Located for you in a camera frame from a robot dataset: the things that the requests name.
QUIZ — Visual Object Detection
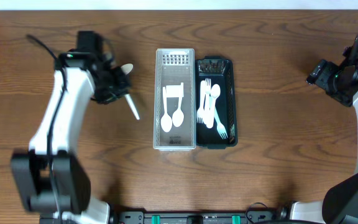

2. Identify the white plastic spoon top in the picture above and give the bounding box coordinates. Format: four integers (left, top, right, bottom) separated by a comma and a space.
121, 63, 134, 75

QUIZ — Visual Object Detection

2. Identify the white plastic spoon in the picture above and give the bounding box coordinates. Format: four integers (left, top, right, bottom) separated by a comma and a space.
172, 83, 184, 128
161, 87, 173, 133
125, 94, 140, 120
121, 63, 134, 75

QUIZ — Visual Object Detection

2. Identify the white wooden fork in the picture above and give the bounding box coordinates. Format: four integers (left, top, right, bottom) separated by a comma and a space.
196, 80, 206, 123
203, 78, 211, 126

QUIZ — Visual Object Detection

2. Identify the white wooden spoon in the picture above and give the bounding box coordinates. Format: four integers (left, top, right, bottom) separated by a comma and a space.
206, 84, 221, 129

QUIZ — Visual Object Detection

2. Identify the pale mint plastic fork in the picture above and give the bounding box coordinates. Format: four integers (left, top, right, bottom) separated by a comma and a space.
214, 110, 228, 139

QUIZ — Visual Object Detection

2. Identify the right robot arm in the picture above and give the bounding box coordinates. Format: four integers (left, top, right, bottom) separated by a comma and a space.
275, 34, 358, 223

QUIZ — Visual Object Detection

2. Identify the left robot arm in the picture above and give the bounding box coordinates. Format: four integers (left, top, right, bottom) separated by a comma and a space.
11, 30, 138, 223

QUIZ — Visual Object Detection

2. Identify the clear plastic basket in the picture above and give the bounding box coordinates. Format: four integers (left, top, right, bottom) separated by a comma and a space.
153, 49, 196, 151

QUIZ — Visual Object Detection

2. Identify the dark green plastic basket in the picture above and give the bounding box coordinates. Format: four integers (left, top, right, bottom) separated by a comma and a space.
195, 56, 238, 149

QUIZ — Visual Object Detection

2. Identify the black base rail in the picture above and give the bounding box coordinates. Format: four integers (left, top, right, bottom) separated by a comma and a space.
39, 208, 279, 224

